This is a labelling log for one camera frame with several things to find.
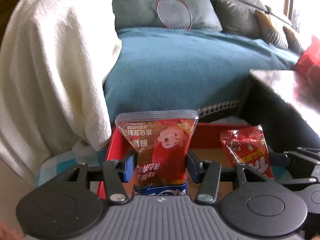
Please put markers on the red Trolli candy packet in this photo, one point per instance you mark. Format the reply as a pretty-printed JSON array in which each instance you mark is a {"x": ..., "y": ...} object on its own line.
[{"x": 248, "y": 146}]

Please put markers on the patterned yellow pillow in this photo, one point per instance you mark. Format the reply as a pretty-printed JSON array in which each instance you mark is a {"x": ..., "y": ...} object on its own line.
[{"x": 272, "y": 30}]

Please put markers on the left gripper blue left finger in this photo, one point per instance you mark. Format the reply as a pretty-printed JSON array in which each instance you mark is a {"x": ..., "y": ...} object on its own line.
[{"x": 129, "y": 165}]

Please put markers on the dark coffee table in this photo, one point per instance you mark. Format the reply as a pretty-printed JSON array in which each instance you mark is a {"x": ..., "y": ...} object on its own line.
[{"x": 282, "y": 102}]

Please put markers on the red cardboard box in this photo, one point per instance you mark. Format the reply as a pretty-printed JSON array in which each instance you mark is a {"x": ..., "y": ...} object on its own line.
[{"x": 205, "y": 143}]

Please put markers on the badminton racket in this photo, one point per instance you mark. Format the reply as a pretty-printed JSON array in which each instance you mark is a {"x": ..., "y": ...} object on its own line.
[{"x": 174, "y": 14}]

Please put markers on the blue white checkered tablecloth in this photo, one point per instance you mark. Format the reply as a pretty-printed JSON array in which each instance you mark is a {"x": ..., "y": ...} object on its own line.
[{"x": 59, "y": 163}]

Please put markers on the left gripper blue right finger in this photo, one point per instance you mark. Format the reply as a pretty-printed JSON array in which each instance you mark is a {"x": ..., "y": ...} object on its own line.
[{"x": 194, "y": 167}]

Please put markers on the white towel blanket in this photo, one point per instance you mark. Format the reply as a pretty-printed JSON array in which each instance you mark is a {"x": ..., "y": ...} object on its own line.
[{"x": 55, "y": 58}]

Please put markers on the dark grey sofa cushion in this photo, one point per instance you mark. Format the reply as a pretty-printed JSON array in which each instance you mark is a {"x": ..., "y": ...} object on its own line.
[{"x": 238, "y": 16}]

